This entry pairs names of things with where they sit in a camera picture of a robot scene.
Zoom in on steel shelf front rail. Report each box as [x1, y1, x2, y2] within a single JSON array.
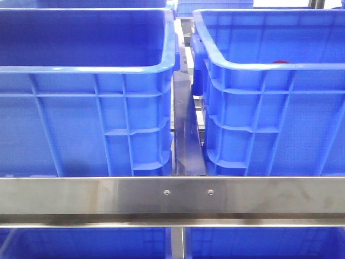
[[1, 176, 344, 228]]

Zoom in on large blue crate left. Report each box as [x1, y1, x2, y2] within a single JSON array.
[[1, 8, 179, 177]]

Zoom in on steel centre divider rail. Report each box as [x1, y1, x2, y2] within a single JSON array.
[[173, 18, 206, 176]]

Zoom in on blue crate lower right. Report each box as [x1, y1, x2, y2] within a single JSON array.
[[186, 227, 344, 258]]

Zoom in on blue crate rear left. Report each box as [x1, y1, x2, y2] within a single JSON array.
[[36, 0, 175, 9]]

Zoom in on large blue crate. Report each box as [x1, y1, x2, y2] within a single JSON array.
[[191, 9, 344, 176], [1, 8, 179, 177]]

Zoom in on blue crate lower left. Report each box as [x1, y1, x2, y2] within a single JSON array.
[[1, 228, 172, 258]]

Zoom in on large blue crate right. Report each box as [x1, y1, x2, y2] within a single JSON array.
[[191, 9, 344, 176]]

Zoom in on steel vertical post below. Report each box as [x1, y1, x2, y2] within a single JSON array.
[[171, 227, 186, 259]]

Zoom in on blue crate rear right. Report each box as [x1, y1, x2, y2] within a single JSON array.
[[177, 0, 254, 18]]

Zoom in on red button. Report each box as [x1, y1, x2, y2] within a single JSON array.
[[273, 60, 290, 64]]

